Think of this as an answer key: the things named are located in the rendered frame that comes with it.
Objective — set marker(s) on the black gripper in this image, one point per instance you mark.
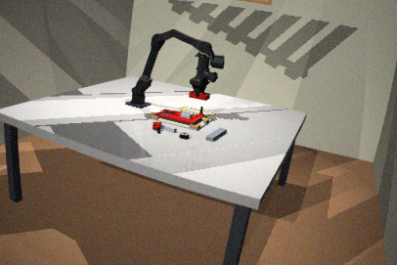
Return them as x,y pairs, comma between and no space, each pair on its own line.
199,83

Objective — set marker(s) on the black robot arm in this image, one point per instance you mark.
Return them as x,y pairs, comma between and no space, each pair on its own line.
144,82

